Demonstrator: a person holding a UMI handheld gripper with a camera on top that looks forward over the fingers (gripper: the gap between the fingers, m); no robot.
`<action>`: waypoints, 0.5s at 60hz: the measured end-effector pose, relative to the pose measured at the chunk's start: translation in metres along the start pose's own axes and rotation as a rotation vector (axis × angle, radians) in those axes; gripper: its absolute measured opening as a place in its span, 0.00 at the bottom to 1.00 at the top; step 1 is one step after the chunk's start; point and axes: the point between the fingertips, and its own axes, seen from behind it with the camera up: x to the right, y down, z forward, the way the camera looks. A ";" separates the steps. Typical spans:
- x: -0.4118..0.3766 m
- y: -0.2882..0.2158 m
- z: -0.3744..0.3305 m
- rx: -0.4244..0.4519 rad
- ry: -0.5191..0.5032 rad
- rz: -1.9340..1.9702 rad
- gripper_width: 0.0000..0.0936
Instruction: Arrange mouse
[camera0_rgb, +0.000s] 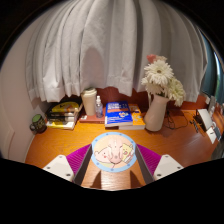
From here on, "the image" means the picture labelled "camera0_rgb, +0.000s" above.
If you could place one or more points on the thick dark book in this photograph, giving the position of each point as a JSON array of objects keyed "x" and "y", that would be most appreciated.
[{"x": 61, "y": 118}]

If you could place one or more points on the thin dark book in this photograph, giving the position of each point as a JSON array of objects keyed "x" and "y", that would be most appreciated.
[{"x": 61, "y": 114}]

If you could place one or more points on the teal-framed window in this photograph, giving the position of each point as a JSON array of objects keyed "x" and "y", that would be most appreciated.
[{"x": 211, "y": 76}]

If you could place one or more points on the beige tumbler cup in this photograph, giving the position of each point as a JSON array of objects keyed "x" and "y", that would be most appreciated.
[{"x": 89, "y": 103}]

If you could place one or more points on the round cartoon-print mouse pad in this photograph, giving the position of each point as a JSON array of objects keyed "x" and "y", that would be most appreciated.
[{"x": 100, "y": 156}]

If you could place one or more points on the small white card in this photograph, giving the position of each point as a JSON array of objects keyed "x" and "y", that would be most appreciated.
[{"x": 211, "y": 135}]

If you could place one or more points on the pink computer mouse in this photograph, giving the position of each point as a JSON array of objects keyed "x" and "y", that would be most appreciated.
[{"x": 115, "y": 151}]

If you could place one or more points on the white daisy flower bouquet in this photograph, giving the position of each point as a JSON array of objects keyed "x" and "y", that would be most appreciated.
[{"x": 160, "y": 75}]

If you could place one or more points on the yellow and black book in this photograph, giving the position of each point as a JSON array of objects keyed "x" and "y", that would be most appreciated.
[{"x": 66, "y": 107}]

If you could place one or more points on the orange book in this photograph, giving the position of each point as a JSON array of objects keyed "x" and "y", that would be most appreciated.
[{"x": 137, "y": 120}]

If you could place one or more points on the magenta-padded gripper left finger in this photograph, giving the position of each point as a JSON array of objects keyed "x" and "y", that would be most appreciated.
[{"x": 60, "y": 166}]

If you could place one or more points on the white pleated curtain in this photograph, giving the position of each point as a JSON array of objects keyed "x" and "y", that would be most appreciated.
[{"x": 110, "y": 46}]

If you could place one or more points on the white box device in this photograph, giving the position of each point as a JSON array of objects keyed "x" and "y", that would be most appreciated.
[{"x": 204, "y": 119}]

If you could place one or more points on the white and yellow book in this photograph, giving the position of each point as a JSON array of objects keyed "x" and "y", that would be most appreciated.
[{"x": 60, "y": 125}]

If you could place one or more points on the blue book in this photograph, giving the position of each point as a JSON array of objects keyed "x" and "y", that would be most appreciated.
[{"x": 117, "y": 115}]

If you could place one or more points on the white ceramic vase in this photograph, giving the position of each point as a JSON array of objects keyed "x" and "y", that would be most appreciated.
[{"x": 156, "y": 115}]

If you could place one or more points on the red book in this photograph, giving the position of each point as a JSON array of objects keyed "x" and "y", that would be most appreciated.
[{"x": 91, "y": 119}]

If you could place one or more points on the dark mug with green inside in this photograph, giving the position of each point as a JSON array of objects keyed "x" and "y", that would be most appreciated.
[{"x": 39, "y": 124}]

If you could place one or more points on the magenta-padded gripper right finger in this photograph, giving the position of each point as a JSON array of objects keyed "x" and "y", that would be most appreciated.
[{"x": 165, "y": 166}]

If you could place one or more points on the clear spray bottle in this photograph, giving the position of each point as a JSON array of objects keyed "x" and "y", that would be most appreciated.
[{"x": 99, "y": 110}]

